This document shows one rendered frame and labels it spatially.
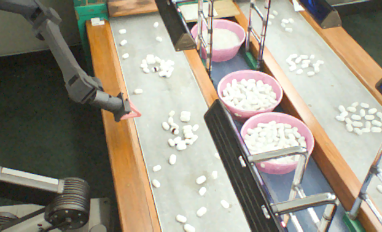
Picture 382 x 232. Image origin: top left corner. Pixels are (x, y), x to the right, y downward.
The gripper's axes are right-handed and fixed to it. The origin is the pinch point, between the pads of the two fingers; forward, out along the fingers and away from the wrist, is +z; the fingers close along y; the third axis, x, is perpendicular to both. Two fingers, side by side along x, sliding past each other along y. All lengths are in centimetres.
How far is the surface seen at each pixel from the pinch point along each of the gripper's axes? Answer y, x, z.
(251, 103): 5.2, -22.2, 42.9
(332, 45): 31, -56, 80
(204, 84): 18.4, -14.3, 28.1
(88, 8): 84, 7, -7
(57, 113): 105, 91, 22
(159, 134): -2.9, 2.9, 10.9
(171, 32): 14.7, -28.6, -2.2
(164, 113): 7.7, 0.2, 14.3
